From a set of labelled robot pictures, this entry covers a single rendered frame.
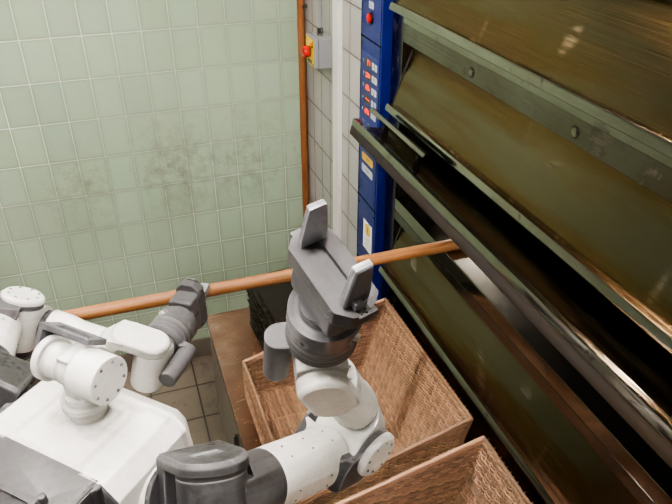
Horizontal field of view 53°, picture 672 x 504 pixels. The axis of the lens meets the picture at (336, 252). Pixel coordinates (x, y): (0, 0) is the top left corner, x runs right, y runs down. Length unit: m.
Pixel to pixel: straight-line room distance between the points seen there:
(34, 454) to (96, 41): 1.82
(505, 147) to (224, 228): 1.71
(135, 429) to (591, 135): 0.84
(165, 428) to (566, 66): 0.85
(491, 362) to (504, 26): 0.76
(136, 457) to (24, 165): 1.91
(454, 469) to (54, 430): 1.03
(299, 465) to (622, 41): 0.78
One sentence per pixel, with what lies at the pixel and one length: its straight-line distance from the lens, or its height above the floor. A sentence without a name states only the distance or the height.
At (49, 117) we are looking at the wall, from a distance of 2.65.
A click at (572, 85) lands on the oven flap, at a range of 1.19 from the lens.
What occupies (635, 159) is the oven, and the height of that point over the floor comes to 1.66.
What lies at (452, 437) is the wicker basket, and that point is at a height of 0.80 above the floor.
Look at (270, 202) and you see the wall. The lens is 2.89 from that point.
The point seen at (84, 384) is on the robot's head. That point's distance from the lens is 0.91.
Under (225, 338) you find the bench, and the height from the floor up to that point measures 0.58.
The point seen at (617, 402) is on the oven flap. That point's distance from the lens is 1.02.
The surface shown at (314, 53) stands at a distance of 2.34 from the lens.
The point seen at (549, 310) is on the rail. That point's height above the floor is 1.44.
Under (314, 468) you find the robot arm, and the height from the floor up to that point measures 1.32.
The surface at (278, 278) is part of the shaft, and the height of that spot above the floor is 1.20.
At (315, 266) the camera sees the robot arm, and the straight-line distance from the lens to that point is 0.69.
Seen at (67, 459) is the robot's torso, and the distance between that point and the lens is 0.96.
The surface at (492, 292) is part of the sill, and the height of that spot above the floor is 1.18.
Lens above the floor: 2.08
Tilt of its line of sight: 32 degrees down
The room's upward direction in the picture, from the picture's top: straight up
